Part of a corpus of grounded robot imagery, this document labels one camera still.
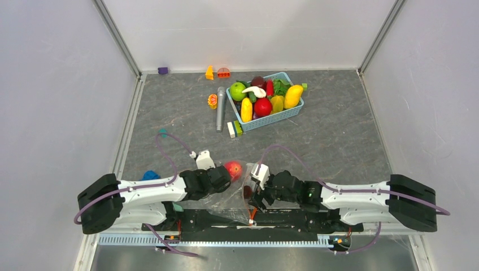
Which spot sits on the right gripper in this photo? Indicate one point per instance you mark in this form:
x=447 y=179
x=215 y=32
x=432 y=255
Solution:
x=256 y=197

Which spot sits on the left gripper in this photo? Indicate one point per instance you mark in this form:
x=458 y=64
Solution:
x=216 y=190

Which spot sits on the red toy apple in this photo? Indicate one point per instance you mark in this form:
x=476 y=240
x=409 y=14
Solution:
x=235 y=170

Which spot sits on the clear zip top bag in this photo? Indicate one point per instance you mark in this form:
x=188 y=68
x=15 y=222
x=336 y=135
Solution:
x=231 y=204

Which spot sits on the red toy tomato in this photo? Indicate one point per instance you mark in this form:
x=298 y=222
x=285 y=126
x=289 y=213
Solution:
x=262 y=107

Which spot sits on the green toy cucumber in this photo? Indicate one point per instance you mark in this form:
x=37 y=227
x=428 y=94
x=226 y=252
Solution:
x=250 y=94

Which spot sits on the yellow-green toy fruit slice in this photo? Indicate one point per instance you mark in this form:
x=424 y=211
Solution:
x=277 y=104

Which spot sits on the yellow toy mango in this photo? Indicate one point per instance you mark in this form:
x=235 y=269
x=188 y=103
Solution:
x=293 y=96

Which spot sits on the white toy garlic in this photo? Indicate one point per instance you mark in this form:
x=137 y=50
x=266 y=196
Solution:
x=257 y=91

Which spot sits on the dark red toy peach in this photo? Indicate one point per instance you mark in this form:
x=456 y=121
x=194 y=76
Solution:
x=259 y=81

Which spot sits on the red toy chili pepper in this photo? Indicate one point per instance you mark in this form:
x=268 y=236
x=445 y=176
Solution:
x=269 y=88

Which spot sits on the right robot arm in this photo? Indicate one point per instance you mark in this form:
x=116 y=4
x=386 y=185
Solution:
x=400 y=199

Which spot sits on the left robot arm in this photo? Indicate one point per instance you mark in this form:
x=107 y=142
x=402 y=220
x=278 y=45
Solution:
x=109 y=201

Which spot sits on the white green toy block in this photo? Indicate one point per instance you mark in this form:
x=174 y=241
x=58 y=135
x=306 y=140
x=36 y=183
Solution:
x=234 y=129

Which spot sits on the light blue plastic basket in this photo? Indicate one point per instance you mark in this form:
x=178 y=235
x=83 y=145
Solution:
x=263 y=121

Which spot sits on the blue toy car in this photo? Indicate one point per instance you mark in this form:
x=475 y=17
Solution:
x=150 y=175

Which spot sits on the yellow toy corn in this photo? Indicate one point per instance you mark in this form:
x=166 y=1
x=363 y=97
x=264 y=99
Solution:
x=246 y=110

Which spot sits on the orange slice toy block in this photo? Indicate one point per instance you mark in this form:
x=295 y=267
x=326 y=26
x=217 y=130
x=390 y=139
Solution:
x=212 y=101

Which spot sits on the silver toy microphone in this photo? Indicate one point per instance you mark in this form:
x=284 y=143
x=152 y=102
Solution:
x=220 y=111

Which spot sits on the green toy apple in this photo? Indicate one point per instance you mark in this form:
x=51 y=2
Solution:
x=236 y=91

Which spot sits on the green toy lettuce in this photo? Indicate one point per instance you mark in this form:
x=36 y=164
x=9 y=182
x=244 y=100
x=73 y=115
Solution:
x=280 y=87

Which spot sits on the red semicircle toy block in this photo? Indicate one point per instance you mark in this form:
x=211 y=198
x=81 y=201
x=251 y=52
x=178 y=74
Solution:
x=223 y=72

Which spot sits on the purple toy block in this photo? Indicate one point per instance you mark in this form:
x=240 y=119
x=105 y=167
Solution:
x=163 y=70

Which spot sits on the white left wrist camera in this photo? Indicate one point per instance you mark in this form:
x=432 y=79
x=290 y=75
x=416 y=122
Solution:
x=203 y=160

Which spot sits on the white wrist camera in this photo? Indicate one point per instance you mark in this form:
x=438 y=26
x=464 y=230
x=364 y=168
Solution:
x=260 y=174
x=203 y=160

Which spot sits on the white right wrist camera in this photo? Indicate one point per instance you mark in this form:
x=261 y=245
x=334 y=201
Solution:
x=260 y=174

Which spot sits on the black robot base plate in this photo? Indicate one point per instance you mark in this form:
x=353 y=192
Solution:
x=235 y=225

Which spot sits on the white slotted cable duct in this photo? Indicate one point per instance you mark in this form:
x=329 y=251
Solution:
x=149 y=239

